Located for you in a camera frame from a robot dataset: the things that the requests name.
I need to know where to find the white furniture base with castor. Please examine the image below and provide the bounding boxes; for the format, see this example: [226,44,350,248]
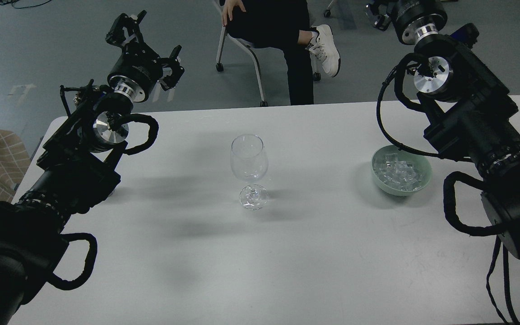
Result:
[323,0,338,18]

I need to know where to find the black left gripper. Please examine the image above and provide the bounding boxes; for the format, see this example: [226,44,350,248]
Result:
[105,11,185,102]

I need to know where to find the green bowl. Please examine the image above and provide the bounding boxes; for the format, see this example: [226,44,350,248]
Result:
[370,145,432,197]

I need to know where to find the clear ice cubes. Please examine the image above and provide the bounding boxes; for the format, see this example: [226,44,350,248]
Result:
[372,153,424,191]

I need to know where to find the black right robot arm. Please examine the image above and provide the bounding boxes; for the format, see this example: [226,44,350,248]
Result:
[365,0,520,325]

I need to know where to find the clear wine glass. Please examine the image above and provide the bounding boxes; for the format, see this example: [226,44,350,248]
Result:
[230,134,269,210]

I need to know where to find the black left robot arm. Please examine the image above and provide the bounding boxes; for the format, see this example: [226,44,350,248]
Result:
[0,10,185,325]

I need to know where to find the seated person in black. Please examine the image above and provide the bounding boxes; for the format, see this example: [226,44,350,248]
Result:
[219,0,341,106]

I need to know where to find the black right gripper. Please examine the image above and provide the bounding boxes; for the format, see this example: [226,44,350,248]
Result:
[365,0,448,45]

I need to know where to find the grey chair with castors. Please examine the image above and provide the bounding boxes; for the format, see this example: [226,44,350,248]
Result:
[212,0,322,107]

